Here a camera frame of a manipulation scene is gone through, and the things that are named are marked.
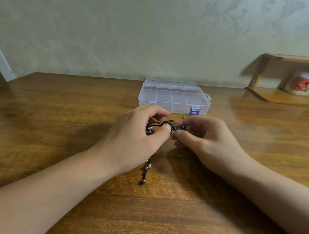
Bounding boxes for person's right hand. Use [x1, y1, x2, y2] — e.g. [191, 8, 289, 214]
[170, 116, 255, 185]

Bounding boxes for person's left hand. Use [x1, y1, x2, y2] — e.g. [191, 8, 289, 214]
[94, 103, 173, 176]

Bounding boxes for clear plastic organizer box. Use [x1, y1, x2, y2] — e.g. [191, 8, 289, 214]
[137, 78, 212, 116]

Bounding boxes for person's right forearm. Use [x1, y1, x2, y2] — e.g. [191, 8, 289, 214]
[227, 159, 309, 234]

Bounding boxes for person's left forearm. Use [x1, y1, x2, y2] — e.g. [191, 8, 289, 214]
[0, 147, 119, 234]

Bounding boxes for wooden shelf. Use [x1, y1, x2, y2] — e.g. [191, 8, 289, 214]
[245, 53, 309, 106]

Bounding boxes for white printed mug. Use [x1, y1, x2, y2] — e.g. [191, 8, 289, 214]
[284, 71, 309, 96]

